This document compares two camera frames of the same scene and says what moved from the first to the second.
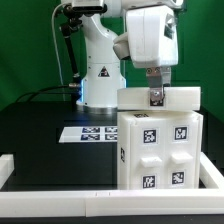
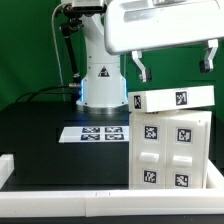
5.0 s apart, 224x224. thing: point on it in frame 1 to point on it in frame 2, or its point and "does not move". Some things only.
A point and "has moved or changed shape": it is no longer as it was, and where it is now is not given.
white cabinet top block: (176, 99) has moved or changed shape
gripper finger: (158, 77) to (207, 64)
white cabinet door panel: (183, 152) has moved or changed shape
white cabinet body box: (159, 149) has moved or changed shape
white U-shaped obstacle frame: (182, 202) does not move
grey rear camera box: (89, 6) does not move
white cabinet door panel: (148, 154) has moved or changed shape
